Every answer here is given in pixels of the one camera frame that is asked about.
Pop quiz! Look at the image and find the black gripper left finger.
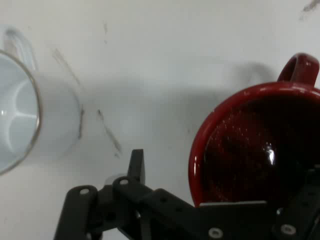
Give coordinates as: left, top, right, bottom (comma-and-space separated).
53, 149, 201, 240

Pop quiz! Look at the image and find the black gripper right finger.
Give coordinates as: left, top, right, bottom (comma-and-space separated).
272, 164, 320, 240

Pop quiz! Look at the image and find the white enamel mug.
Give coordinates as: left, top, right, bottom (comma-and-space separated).
0, 24, 85, 176

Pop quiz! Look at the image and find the red enamel mug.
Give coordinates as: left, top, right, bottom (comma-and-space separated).
188, 52, 320, 208

